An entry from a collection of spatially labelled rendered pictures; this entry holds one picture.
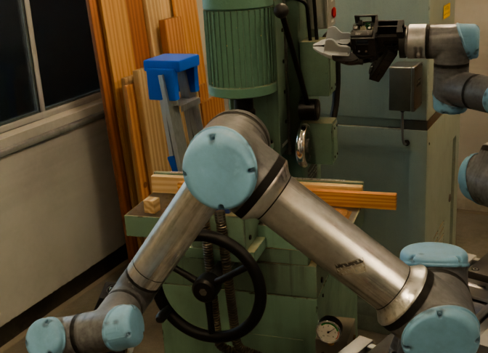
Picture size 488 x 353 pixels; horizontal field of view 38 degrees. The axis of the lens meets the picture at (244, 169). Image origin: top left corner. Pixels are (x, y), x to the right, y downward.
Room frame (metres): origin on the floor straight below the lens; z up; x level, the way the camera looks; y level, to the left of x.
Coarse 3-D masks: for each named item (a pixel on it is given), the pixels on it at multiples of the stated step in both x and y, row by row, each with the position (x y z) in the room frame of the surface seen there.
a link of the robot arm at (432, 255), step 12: (408, 252) 1.11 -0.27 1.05; (420, 252) 1.11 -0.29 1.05; (432, 252) 1.11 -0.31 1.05; (444, 252) 1.11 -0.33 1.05; (456, 252) 1.10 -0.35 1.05; (408, 264) 1.09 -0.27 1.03; (432, 264) 1.07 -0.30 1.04; (444, 264) 1.07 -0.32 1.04; (456, 264) 1.07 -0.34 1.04; (468, 264) 1.09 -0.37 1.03; (456, 276) 1.05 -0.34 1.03; (468, 288) 1.05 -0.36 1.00
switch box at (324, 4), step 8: (320, 0) 2.02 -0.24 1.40; (328, 0) 2.02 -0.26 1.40; (312, 8) 2.03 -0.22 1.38; (320, 8) 2.02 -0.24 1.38; (328, 8) 2.02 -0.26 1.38; (312, 16) 2.03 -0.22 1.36; (320, 16) 2.02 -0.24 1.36; (328, 16) 2.02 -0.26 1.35; (312, 24) 2.03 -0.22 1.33; (320, 24) 2.02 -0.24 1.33; (328, 24) 2.02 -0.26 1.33
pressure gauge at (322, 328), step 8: (320, 320) 1.53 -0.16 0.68; (328, 320) 1.51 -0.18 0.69; (336, 320) 1.52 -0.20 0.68; (320, 328) 1.52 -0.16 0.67; (328, 328) 1.51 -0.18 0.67; (336, 328) 1.51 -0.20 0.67; (320, 336) 1.52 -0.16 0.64; (328, 336) 1.51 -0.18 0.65; (336, 336) 1.51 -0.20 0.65; (328, 344) 1.53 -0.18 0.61
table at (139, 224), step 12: (156, 192) 1.92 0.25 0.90; (168, 204) 1.82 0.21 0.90; (132, 216) 1.75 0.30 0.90; (144, 216) 1.74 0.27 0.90; (156, 216) 1.73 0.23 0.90; (360, 216) 1.70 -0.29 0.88; (132, 228) 1.75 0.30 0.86; (144, 228) 1.74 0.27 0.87; (264, 228) 1.63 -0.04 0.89; (360, 228) 1.70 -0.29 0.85; (264, 240) 1.62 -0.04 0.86; (276, 240) 1.62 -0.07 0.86; (192, 252) 1.59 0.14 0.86; (216, 252) 1.57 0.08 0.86; (252, 252) 1.54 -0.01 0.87
